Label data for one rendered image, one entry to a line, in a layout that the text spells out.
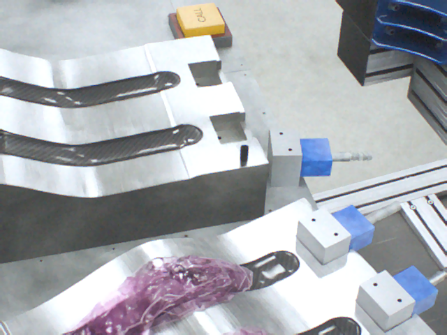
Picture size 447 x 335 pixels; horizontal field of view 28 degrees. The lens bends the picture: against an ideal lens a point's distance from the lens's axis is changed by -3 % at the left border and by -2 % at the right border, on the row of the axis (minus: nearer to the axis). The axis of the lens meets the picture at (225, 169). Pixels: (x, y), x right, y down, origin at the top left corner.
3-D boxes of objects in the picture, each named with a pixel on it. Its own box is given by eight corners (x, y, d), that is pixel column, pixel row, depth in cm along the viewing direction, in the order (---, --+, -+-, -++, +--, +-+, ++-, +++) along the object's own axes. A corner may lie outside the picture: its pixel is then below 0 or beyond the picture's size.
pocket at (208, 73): (220, 81, 121) (221, 58, 119) (231, 105, 118) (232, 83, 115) (186, 86, 120) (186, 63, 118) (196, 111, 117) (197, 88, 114)
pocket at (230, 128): (243, 132, 114) (244, 110, 111) (255, 161, 110) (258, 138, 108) (207, 139, 113) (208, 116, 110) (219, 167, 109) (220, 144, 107)
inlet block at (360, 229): (381, 208, 109) (388, 175, 105) (408, 234, 106) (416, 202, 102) (293, 251, 103) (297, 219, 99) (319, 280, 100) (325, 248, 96)
